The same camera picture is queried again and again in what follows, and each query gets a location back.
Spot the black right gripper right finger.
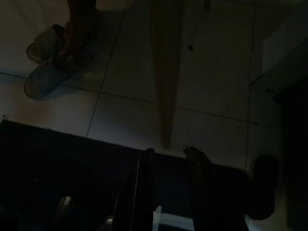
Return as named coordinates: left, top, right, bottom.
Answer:
left=183, top=145, right=241, bottom=231

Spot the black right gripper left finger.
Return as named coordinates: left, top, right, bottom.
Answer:
left=112, top=147, right=155, bottom=231

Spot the white cabinet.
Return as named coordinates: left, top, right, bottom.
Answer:
left=249, top=9, right=308, bottom=87

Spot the grey slipper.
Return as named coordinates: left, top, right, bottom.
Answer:
left=26, top=24, right=98, bottom=64
left=23, top=49, right=94, bottom=101

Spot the light wooden furniture leg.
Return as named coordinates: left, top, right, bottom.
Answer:
left=148, top=0, right=184, bottom=150

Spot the black robot foot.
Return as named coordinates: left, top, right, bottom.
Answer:
left=247, top=155, right=280, bottom=221

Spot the black floor mat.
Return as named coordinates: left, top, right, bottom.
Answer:
left=0, top=119, right=252, bottom=231

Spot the person bare leg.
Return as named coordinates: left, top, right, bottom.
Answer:
left=59, top=0, right=102, bottom=62

